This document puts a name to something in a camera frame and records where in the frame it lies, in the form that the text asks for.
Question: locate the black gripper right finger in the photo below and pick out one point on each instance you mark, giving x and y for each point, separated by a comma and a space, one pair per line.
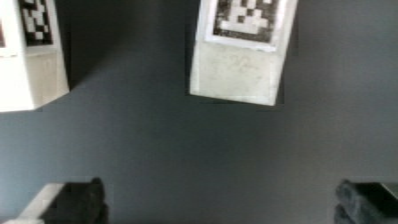
367, 203

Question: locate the white table leg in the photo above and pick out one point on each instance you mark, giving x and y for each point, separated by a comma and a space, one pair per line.
33, 67
243, 37

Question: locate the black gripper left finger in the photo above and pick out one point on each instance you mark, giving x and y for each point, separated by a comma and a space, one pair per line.
79, 206

